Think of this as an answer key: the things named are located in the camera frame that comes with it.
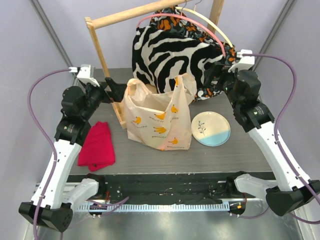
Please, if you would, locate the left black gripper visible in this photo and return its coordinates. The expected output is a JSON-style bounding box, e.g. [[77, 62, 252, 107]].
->
[[80, 77, 126, 120]]

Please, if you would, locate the banana print plastic bag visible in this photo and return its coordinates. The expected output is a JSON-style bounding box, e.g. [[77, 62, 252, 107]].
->
[[123, 73, 197, 151]]

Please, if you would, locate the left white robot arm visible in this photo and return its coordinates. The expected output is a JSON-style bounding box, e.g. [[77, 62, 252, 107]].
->
[[18, 77, 114, 233]]

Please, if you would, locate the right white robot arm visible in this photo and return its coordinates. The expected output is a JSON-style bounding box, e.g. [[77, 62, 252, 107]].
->
[[206, 66, 320, 216]]

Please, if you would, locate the fruit plate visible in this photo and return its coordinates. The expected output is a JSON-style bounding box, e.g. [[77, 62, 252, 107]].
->
[[191, 111, 231, 147]]

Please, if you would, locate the zebra print garment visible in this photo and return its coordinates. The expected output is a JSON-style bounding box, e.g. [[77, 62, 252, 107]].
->
[[132, 26, 224, 93]]

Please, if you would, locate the red cloth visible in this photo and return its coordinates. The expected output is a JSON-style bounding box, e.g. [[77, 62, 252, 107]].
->
[[77, 121, 116, 172]]

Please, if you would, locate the wooden clothes rack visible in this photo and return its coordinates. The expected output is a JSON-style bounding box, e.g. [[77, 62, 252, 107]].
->
[[84, 0, 226, 129]]

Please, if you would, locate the pink clothes hanger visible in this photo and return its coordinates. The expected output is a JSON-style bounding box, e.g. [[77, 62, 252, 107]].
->
[[136, 12, 227, 56]]

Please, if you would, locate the orange camouflage garment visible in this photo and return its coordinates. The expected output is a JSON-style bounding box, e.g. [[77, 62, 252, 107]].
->
[[149, 6, 236, 101]]

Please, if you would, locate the cream clothes hanger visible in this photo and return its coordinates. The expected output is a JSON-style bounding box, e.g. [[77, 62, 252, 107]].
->
[[175, 6, 234, 48]]

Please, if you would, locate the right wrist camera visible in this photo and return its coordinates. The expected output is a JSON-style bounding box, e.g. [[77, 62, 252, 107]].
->
[[228, 49, 255, 73]]

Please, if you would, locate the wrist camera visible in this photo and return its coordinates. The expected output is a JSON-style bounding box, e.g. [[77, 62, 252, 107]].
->
[[68, 64, 100, 87], [228, 49, 255, 73]]

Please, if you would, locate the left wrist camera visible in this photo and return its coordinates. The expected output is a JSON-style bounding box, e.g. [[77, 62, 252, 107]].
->
[[68, 64, 100, 87]]

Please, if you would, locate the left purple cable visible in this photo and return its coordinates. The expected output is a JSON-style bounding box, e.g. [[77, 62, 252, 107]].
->
[[26, 68, 130, 240]]

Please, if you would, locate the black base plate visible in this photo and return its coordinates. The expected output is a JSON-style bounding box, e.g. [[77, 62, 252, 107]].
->
[[67, 171, 257, 204]]

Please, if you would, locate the slotted cable duct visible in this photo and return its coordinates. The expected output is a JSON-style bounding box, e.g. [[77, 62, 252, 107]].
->
[[75, 201, 230, 214]]

